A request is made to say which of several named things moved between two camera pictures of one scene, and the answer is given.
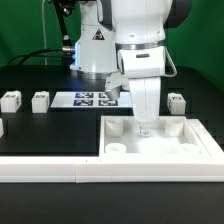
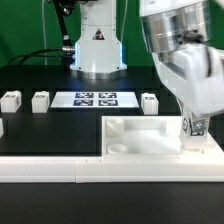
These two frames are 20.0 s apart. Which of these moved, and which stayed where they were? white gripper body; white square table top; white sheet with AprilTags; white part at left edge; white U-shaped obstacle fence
Moved: white gripper body
Stayed: white part at left edge; white square table top; white sheet with AprilTags; white U-shaped obstacle fence
